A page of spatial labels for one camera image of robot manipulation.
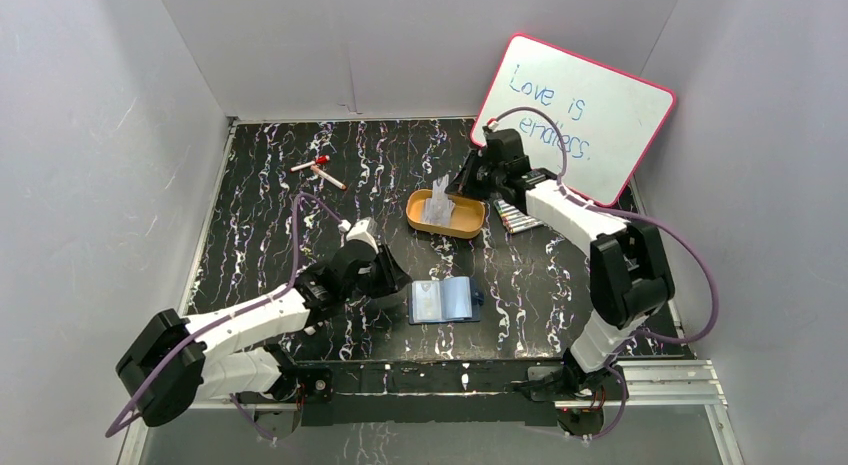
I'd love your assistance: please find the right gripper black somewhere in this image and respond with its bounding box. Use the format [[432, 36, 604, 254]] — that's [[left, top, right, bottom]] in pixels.
[[445, 150, 505, 202]]

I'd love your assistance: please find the orange oval tray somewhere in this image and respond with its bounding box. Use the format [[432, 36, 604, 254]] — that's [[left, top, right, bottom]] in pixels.
[[405, 189, 486, 240]]

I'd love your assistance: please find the silver credit card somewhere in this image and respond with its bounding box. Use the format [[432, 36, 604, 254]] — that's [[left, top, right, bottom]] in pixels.
[[421, 175, 455, 227], [410, 281, 442, 323]]

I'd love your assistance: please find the blue leather card holder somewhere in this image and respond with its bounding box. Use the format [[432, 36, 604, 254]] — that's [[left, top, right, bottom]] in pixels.
[[408, 276, 485, 325]]

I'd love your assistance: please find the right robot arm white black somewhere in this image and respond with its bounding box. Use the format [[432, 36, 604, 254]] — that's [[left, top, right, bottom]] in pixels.
[[448, 129, 676, 399]]

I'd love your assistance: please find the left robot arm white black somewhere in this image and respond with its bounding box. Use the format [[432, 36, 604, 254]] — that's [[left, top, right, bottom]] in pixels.
[[107, 240, 412, 435]]

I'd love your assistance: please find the pack of coloured markers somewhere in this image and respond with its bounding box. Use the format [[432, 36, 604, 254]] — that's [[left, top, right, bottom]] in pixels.
[[493, 199, 544, 234]]

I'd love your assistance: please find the white marker red tip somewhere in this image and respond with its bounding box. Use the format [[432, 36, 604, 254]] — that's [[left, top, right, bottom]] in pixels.
[[310, 165, 347, 190]]

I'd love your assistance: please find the pink framed whiteboard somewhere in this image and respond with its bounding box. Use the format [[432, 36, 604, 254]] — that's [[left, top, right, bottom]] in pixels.
[[471, 34, 677, 206]]

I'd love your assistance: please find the red capped marker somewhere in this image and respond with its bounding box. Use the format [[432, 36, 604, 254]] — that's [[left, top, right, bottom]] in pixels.
[[290, 155, 330, 173]]

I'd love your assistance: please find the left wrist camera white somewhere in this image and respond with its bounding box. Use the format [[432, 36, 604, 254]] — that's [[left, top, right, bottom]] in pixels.
[[338, 217, 379, 252]]

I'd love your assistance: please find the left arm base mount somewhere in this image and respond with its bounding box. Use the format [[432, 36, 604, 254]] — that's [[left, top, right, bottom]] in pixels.
[[229, 367, 333, 446]]

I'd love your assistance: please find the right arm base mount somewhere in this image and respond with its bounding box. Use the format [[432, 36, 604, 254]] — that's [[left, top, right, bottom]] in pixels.
[[514, 364, 629, 442]]

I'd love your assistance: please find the aluminium frame rail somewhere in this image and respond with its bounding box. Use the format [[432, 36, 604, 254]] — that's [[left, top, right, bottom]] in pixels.
[[119, 362, 743, 465]]

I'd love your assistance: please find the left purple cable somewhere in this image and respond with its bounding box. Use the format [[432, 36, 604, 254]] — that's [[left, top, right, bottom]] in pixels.
[[104, 192, 352, 443]]

